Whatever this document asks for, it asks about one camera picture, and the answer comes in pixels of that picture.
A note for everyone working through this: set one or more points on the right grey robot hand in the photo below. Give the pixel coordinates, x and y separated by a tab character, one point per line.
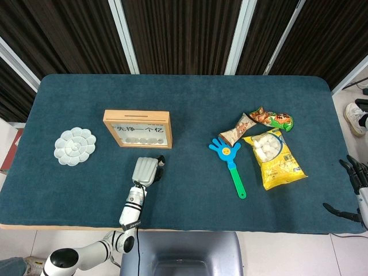
362	201

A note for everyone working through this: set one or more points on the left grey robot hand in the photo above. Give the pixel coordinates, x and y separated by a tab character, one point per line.
145	171

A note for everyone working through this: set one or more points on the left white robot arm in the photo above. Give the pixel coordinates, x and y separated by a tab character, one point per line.
130	212

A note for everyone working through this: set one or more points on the blue hand clapper toy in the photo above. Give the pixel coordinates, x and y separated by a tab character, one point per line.
227	152

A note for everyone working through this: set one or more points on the white flower paint palette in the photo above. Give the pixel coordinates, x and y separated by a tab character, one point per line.
75	146

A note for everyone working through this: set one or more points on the white sneaker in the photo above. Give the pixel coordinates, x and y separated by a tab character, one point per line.
34	264
353	118

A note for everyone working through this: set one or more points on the teal table cloth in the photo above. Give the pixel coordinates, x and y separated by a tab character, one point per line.
187	97

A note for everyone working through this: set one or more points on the yellow marshmallow bag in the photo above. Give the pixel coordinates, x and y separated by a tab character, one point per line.
280	169

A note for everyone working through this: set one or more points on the brown snack packet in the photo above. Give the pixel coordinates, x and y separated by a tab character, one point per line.
238	129

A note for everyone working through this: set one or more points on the wooden table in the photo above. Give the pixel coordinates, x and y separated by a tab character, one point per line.
57	227

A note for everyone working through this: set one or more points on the orange green snack packet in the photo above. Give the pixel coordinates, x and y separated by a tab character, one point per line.
273	118

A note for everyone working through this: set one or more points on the red storage box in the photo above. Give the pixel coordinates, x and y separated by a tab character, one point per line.
13	149

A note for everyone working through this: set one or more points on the wooden coin box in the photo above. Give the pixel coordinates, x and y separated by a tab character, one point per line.
138	116

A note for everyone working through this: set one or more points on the white partition post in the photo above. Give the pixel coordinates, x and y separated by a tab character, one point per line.
20	70
240	37
125	40
349	76
283	37

